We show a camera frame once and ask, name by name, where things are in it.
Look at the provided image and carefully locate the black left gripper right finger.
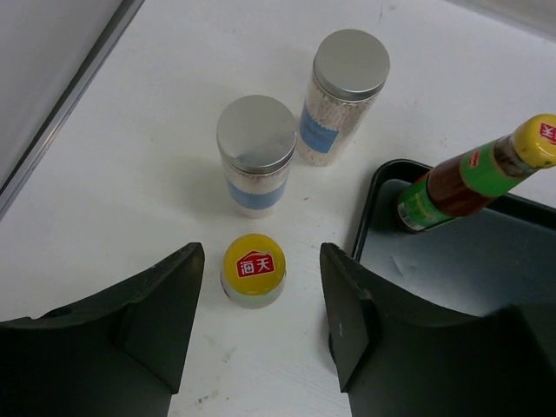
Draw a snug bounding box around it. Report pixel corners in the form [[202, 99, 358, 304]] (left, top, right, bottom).
[[320, 243, 555, 416]]

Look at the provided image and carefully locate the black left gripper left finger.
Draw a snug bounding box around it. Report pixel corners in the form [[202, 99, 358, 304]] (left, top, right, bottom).
[[1, 242, 205, 416]]

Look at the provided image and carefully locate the yellow-cap green-label sauce bottle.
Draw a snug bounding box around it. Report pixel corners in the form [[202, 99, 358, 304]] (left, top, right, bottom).
[[395, 114, 555, 233]]

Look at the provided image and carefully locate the silver-lid spice canister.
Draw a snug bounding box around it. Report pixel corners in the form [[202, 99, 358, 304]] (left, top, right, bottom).
[[216, 95, 297, 218], [297, 29, 390, 167]]

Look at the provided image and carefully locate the black plastic tray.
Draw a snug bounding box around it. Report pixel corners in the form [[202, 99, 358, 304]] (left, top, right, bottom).
[[353, 159, 555, 315]]

